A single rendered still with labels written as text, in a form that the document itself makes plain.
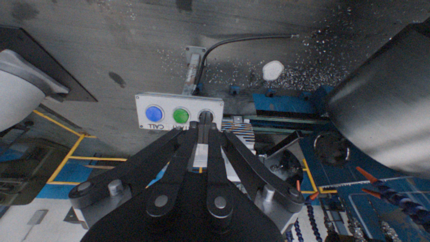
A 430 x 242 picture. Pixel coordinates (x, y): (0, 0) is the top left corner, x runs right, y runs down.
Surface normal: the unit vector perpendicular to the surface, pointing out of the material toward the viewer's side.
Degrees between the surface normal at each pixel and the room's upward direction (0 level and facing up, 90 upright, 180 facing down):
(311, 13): 0
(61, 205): 90
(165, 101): 36
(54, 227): 90
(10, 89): 95
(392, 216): 90
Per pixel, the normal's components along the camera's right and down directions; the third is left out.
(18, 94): 1.00, -0.08
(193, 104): 0.04, 0.33
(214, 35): -0.02, 0.83
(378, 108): -0.98, 0.12
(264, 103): 0.09, -0.56
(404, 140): -0.78, 0.48
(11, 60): 0.21, 0.71
